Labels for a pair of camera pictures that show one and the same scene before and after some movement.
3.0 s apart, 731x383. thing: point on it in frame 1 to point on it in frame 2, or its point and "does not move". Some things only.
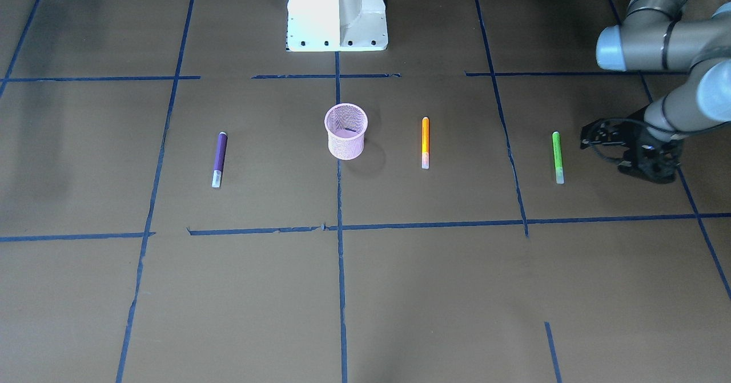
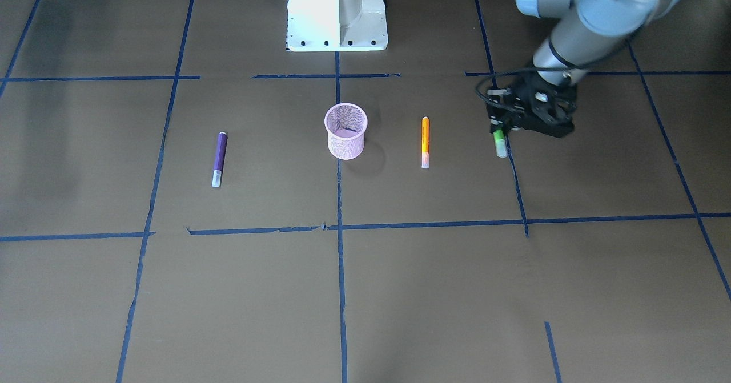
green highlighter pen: [558, 158] to [501, 144]
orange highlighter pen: [425, 142] does not move
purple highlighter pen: [223, 140] does not move
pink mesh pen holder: [346, 124] does not move
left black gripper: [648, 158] to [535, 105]
